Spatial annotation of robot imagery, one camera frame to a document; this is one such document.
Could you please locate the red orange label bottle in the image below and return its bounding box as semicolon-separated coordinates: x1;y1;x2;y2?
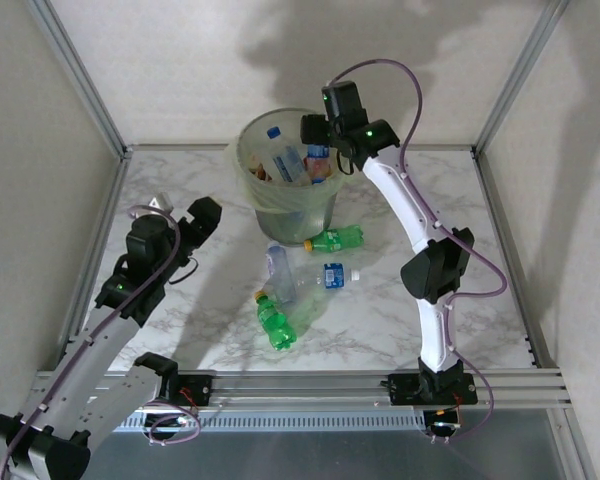
305;154;332;185

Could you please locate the brown label bottle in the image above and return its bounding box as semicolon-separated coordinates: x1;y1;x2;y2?
249;152;276;182

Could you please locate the tall clear plastic bottle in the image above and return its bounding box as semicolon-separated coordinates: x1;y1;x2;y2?
263;239;299;306

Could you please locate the grey metal mesh bin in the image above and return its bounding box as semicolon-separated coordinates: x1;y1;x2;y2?
235;106;357;247

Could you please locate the small lit circuit board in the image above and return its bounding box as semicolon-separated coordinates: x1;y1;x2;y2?
144;410;196;432
424;407;465;432

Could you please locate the aluminium back frame rail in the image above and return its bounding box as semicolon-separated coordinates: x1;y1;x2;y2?
122;143;479;154

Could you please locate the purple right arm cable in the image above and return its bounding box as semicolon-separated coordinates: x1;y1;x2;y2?
327;59;509;444

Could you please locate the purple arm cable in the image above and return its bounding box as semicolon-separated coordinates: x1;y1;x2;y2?
327;59;509;444
0;193;202;480

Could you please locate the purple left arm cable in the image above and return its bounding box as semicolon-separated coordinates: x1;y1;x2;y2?
0;193;202;480

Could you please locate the aluminium frame post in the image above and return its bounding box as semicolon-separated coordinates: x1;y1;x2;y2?
24;0;134;159
472;0;574;156

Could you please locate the aluminium front frame rail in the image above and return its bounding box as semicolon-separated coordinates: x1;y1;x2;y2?
27;368;571;412

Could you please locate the grey slotted cable duct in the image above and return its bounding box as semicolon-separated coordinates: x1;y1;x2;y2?
112;410;431;432

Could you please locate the aluminium frame leg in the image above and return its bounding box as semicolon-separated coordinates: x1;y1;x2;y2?
547;407;599;480

